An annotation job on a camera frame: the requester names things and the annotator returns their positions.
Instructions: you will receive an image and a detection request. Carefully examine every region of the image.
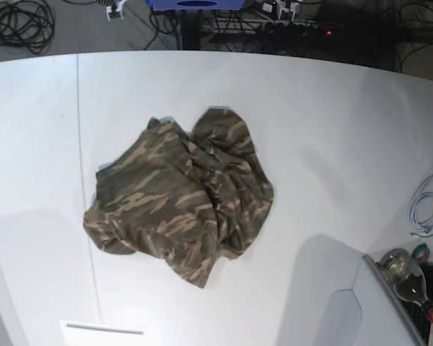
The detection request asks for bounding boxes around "camouflage t-shirt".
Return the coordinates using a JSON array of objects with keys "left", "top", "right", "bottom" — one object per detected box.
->
[{"left": 83, "top": 108, "right": 274, "bottom": 288}]

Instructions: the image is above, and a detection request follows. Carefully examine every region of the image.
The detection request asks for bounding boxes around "black power strip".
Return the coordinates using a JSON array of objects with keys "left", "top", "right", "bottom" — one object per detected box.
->
[{"left": 263, "top": 21, "right": 334, "bottom": 37}]

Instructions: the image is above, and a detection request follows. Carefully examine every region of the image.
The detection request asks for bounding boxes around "blue box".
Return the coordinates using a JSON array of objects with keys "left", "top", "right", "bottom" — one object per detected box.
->
[{"left": 147, "top": 0, "right": 246, "bottom": 11}]

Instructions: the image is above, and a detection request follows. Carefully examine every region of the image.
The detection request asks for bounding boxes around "clear glass bottle red cap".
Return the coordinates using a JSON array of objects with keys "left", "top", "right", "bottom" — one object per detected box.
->
[{"left": 380, "top": 249, "right": 433, "bottom": 324}]

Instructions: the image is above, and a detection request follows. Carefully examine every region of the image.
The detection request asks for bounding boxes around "green tape roll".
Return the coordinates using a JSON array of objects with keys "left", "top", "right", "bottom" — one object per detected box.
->
[{"left": 412, "top": 243, "right": 430, "bottom": 264}]

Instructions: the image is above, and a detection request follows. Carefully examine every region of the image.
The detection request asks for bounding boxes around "black cable bundle on floor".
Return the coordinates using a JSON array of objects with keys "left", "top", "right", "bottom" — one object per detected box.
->
[{"left": 0, "top": 0, "right": 56, "bottom": 56}]

